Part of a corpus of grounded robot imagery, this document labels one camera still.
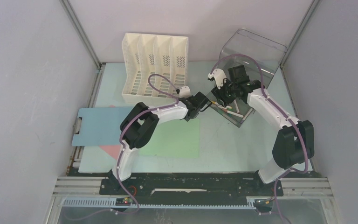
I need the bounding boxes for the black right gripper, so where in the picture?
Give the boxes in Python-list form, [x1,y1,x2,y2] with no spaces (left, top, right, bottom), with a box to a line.
[211,77,237,108]

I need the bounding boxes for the yellow capped pen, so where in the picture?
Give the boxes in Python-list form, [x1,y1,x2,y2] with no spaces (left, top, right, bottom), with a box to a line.
[211,101,232,109]

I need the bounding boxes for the red capped white marker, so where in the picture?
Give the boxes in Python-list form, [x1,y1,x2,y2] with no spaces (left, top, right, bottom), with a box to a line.
[222,109,244,118]

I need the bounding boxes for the transparent grey drawer box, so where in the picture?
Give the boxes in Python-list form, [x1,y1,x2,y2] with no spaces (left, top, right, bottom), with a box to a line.
[207,29,288,127]

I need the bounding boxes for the green clipboard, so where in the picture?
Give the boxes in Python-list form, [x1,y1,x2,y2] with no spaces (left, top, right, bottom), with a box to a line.
[138,119,200,158]

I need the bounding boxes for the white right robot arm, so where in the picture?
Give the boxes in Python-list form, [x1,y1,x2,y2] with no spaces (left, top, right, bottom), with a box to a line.
[208,65,314,195]

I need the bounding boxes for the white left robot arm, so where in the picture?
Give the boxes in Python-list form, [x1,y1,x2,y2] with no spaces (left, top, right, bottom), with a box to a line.
[110,92,212,194]

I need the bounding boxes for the white file organizer rack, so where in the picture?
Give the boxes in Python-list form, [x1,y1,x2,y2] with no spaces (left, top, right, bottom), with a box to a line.
[122,33,189,106]

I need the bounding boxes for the pink paper sheet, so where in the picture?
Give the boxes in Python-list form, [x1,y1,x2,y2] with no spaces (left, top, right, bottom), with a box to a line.
[99,145,122,160]

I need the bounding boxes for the blue clipboard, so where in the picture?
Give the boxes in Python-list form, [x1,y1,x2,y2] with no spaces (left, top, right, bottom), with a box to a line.
[72,107,132,147]

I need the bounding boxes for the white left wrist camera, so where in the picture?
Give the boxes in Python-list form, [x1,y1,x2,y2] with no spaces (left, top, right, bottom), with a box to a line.
[179,86,192,98]

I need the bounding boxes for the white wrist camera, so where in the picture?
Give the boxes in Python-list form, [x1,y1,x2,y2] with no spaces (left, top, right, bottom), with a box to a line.
[179,86,192,98]
[207,69,227,89]

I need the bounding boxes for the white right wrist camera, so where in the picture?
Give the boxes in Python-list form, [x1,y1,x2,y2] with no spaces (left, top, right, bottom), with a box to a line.
[207,69,227,89]

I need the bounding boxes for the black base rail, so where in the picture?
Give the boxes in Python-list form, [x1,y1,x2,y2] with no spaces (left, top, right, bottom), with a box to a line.
[99,171,283,206]

